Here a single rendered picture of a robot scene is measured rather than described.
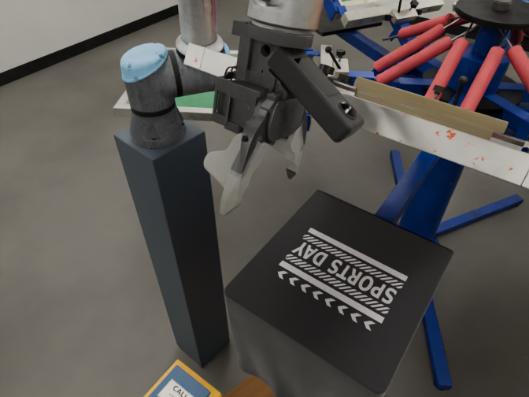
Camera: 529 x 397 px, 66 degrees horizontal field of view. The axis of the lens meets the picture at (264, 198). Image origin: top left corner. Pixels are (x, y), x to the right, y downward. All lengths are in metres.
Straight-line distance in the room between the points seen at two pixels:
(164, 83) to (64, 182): 2.15
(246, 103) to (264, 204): 2.20
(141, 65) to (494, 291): 2.10
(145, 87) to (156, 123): 0.10
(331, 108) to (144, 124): 0.75
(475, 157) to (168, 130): 0.77
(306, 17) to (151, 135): 0.75
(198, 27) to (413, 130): 0.59
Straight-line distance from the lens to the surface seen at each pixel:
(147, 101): 1.07
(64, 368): 2.22
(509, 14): 1.83
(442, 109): 1.18
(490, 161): 0.56
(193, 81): 1.07
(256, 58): 0.47
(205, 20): 1.00
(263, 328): 1.08
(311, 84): 0.43
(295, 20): 0.43
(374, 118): 0.59
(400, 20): 2.21
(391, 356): 1.03
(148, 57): 1.05
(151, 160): 1.09
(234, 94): 0.47
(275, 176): 2.86
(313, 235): 1.21
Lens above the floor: 1.85
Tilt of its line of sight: 43 degrees down
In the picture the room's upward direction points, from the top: straight up
